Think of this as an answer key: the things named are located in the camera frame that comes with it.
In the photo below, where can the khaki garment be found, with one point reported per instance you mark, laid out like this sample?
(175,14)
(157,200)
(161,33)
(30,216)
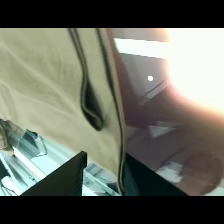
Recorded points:
(50,86)

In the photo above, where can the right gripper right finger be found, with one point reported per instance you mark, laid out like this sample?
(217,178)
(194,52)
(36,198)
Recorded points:
(146,181)

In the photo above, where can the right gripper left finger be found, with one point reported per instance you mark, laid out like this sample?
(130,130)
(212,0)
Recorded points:
(65,180)

